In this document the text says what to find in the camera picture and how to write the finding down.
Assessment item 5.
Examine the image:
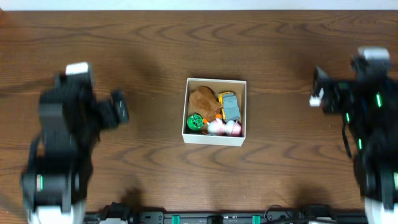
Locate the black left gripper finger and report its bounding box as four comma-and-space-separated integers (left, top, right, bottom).
111, 90, 129, 123
97, 100, 118, 129

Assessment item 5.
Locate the green round spinner toy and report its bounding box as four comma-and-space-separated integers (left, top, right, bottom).
187, 114, 204, 131

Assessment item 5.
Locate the brown plush toy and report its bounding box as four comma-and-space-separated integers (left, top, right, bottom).
188, 86, 222, 121

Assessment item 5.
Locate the yellow grey toy car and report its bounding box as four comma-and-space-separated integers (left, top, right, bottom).
218, 91, 241, 121

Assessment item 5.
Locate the pink white duck figure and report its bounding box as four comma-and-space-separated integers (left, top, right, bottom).
203, 118, 242, 137

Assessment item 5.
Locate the pig face rattle drum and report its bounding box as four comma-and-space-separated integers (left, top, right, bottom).
201, 131, 217, 136

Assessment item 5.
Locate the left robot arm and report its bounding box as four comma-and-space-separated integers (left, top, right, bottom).
21, 72, 129, 223

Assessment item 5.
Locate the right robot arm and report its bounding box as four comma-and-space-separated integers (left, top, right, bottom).
309, 56, 397, 223

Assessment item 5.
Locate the white cardboard box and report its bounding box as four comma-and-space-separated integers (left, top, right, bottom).
182, 78, 247, 147

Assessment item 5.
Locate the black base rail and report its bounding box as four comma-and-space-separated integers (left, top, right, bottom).
83, 202, 368, 224

